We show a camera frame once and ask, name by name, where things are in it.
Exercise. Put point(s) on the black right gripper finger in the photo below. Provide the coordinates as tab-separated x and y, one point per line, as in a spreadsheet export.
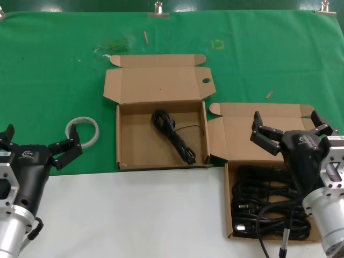
265	137
322	126

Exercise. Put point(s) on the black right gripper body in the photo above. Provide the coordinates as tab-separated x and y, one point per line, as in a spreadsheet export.
302	158

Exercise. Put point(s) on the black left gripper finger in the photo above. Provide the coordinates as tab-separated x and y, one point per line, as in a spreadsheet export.
7	135
70	149

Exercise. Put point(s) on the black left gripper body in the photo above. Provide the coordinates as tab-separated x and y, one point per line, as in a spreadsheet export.
29	172

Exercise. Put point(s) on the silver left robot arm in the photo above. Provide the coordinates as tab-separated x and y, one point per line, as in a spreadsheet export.
10	236

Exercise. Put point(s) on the cardboard box with round hole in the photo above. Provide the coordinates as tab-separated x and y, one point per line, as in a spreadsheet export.
161	80

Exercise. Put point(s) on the clear tape roll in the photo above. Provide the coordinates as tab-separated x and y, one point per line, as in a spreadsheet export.
95	129

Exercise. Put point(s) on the short wooden stick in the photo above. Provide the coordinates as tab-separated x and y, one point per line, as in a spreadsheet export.
269	94

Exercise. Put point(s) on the green table cloth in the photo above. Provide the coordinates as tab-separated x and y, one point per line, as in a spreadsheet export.
53	67

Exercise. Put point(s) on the clear plastic wrapper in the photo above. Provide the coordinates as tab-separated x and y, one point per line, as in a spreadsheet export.
115	45

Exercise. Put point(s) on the metal cloth clip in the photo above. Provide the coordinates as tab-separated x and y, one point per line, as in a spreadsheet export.
325	12
158	14

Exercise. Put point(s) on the long wooden stick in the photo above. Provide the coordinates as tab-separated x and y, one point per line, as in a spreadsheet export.
146	37

